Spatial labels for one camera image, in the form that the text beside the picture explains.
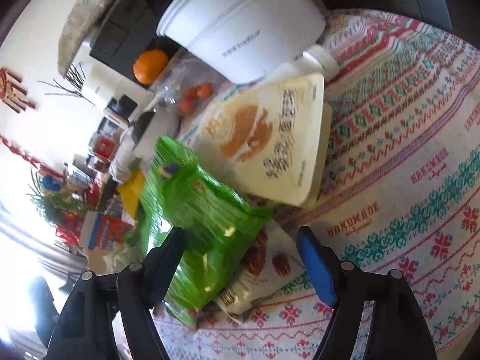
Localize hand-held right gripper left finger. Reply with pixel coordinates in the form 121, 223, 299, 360
47, 227, 187, 360

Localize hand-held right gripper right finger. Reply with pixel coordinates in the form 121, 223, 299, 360
295, 226, 437, 360

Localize white nut packet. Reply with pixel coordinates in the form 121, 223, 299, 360
212, 219, 306, 323

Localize green snack bag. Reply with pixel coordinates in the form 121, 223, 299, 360
139, 135, 274, 327

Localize cream spouted pouch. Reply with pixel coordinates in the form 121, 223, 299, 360
186, 44, 340, 209

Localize white blue red package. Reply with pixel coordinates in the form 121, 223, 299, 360
80, 212, 134, 252

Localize yellow bag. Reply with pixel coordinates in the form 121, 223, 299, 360
116, 169, 145, 218

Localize green leafy plant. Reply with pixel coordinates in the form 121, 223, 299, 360
28, 169, 87, 233

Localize red label jar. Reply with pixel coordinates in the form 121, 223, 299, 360
90, 135, 117, 162

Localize patterned knit tablecloth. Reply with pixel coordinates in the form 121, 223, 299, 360
154, 7, 480, 360

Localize glass teapot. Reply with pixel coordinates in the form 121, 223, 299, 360
150, 49, 226, 117

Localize large orange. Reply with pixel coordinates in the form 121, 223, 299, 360
134, 49, 169, 84

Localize bare decorative branches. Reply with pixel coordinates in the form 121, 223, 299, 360
37, 64, 98, 102

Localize black microwave oven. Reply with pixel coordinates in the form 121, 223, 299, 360
90, 0, 192, 79

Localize white electric pot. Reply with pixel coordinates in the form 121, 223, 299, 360
157, 0, 419, 85

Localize floral cloth cover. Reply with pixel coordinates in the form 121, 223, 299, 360
58, 0, 139, 76

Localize red wall decoration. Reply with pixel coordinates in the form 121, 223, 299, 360
0, 67, 38, 113

